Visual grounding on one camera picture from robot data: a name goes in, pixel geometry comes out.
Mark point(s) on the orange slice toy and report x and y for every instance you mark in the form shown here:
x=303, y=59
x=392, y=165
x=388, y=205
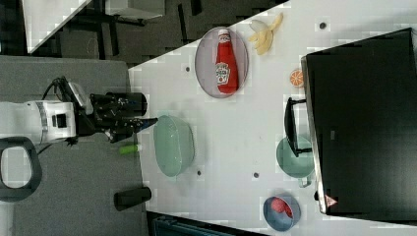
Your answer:
x=296, y=78

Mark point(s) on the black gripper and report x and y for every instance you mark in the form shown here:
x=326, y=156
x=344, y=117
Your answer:
x=118, y=115

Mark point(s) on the black cylinder object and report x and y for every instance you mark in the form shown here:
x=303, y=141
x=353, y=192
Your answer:
x=130, y=198

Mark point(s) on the peeled toy banana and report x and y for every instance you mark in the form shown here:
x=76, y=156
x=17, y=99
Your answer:
x=263, y=34

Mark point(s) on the green plastic strainer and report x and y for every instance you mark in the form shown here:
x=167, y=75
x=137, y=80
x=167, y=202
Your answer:
x=173, y=144

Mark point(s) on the grey round plate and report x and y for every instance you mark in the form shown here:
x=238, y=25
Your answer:
x=206, y=57

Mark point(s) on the red ketchup bottle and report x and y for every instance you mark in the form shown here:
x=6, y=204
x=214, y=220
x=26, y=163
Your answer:
x=226, y=71

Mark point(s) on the black toaster oven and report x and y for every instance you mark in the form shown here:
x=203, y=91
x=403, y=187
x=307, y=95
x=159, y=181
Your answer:
x=361, y=107

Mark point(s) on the white side table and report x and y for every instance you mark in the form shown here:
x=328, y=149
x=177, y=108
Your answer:
x=44, y=17

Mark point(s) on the blue bowl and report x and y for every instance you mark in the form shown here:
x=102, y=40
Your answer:
x=280, y=221

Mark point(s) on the red toy in bowl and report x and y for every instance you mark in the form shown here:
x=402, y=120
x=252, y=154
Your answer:
x=280, y=206

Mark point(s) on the green cylinder toy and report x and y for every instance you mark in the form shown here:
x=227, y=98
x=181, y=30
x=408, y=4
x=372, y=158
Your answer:
x=130, y=149

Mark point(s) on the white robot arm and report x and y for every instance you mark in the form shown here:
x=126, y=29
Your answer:
x=45, y=122

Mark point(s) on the green mug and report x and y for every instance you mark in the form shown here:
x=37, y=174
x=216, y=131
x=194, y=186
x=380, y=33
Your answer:
x=299, y=166

